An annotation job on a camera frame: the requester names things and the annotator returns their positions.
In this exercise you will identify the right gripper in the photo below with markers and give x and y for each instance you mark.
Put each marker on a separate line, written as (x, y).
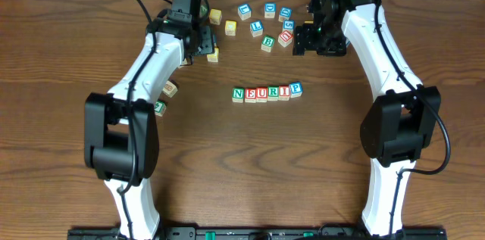
(318, 45)

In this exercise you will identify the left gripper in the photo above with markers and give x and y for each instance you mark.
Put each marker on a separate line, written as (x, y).
(207, 40)

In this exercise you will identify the yellow S block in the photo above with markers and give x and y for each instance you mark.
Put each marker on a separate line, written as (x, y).
(214, 57)

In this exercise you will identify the blue P block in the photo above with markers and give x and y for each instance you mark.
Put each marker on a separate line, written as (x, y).
(295, 89)

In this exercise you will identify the red I block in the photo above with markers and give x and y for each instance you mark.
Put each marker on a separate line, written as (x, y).
(284, 93)

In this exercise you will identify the green N block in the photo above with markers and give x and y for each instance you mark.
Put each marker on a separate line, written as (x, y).
(238, 95)

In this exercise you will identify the green R block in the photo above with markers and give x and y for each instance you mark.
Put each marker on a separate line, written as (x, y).
(273, 93)

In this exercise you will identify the red E block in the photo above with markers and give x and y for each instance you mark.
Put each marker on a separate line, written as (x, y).
(250, 95)

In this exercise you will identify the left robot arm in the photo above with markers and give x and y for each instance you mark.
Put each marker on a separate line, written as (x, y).
(121, 135)

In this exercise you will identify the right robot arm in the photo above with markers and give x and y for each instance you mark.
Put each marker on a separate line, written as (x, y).
(401, 119)

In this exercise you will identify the red upside-down U block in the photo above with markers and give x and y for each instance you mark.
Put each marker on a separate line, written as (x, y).
(285, 38)

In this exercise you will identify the blue 5 block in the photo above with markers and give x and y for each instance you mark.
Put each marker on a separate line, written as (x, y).
(289, 26)

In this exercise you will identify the yellow block top row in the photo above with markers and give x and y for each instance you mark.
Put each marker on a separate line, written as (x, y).
(215, 16)

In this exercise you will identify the yellow Q block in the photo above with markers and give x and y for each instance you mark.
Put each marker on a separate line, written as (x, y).
(230, 27)

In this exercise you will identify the green Z block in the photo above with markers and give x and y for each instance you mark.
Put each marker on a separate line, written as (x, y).
(204, 12)

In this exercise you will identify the blue D block tilted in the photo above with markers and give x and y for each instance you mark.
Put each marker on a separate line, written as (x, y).
(285, 14)

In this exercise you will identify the green B block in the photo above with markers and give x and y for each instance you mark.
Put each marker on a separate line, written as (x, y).
(267, 43)

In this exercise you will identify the blue D block upright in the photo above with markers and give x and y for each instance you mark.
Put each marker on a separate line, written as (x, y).
(269, 10)

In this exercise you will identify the blue L block top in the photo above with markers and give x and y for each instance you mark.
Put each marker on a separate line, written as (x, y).
(244, 11)

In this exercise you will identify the blue l block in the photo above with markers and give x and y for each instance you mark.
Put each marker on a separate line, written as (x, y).
(244, 11)
(256, 28)

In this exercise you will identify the blue L block lower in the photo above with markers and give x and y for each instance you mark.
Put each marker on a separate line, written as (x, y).
(256, 28)

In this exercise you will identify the pineapple picture block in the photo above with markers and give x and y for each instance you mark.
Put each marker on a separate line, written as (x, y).
(170, 89)

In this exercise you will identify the green 4 block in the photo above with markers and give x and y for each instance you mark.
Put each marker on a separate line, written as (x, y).
(160, 108)

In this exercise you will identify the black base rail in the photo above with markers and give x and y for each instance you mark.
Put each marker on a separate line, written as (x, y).
(257, 233)

